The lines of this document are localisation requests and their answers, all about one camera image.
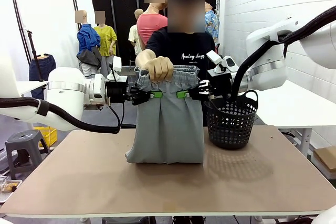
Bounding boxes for mannequin in floral shirt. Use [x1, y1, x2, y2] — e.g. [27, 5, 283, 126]
[204, 2, 221, 48]

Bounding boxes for grey shorts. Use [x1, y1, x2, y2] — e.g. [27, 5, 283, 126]
[125, 65, 204, 165]

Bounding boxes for yellow plastic crate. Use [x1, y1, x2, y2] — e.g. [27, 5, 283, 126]
[33, 126, 58, 148]

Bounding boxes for black left arm cable sleeve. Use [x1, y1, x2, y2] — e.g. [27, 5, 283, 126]
[0, 96, 122, 135]

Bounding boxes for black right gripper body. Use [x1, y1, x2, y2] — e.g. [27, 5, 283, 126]
[208, 71, 233, 102]

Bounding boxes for person's right hand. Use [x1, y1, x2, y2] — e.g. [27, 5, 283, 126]
[144, 56, 175, 82]

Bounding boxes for small white side table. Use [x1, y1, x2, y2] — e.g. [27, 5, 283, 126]
[15, 80, 49, 98]

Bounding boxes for mannequin in cream shirt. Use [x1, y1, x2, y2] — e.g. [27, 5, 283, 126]
[128, 8, 145, 57]

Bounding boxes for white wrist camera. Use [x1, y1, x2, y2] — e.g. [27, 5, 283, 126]
[206, 50, 239, 75]
[107, 56, 129, 83]

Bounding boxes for brown cardboard box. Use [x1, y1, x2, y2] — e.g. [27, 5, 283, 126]
[313, 145, 336, 180]

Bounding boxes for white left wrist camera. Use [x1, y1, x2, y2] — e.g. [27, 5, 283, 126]
[107, 56, 129, 83]

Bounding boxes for white tray with brown items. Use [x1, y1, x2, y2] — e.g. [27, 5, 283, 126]
[0, 178, 23, 203]

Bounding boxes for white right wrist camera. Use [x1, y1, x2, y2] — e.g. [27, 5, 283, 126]
[206, 50, 239, 75]

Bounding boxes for mannequin in pink top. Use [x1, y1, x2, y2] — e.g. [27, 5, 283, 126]
[136, 0, 169, 49]

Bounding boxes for black perforated plastic basket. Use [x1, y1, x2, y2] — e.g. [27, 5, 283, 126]
[204, 90, 259, 151]

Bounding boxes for black folding partition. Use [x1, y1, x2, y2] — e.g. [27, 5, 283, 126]
[90, 0, 221, 67]

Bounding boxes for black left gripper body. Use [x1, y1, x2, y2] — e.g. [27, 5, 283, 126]
[105, 76, 138, 104]

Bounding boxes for black tripod by jeans mannequin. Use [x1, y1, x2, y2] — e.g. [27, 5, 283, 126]
[26, 29, 45, 82]

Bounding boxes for mannequin in blue shirt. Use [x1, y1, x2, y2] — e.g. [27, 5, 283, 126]
[76, 10, 103, 79]

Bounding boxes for black floor cables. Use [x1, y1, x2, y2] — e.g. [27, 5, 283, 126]
[286, 214, 320, 224]

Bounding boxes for wide white backdrop screen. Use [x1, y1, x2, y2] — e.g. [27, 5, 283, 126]
[0, 0, 77, 99]

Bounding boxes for grey plastic stool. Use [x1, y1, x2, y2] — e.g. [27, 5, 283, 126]
[5, 130, 51, 180]

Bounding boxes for half mannequin in blue jeans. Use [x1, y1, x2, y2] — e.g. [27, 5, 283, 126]
[28, 54, 57, 100]

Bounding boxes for person in black T-shirt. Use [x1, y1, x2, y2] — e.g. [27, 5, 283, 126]
[136, 0, 218, 78]

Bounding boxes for mannequin in yellow shirt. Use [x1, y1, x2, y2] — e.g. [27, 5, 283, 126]
[93, 10, 118, 78]

